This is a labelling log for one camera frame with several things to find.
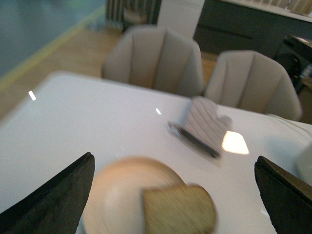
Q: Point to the dark grey kitchen counter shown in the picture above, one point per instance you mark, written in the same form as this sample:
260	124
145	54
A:
227	26

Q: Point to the toasted bread slice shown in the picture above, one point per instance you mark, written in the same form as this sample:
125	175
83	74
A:
180	209

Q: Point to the beige right chair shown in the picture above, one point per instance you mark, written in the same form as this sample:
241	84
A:
251	81

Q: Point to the grey curtain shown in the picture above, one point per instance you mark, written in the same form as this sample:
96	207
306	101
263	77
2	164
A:
122	14

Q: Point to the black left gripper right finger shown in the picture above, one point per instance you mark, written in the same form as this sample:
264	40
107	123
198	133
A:
287	199

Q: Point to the beige left chair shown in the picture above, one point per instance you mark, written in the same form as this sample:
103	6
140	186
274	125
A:
156	58

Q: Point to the beige chair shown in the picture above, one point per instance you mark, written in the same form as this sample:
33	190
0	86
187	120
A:
251	81
156	58

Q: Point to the grey quilted oven mitt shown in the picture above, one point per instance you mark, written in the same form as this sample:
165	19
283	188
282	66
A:
203	126

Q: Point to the white pillar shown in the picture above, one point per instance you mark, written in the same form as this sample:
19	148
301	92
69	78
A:
181	16

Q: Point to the beige round plate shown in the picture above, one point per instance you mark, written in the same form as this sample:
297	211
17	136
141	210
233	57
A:
115	203

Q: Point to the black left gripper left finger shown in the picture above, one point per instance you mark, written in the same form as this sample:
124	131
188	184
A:
56	206

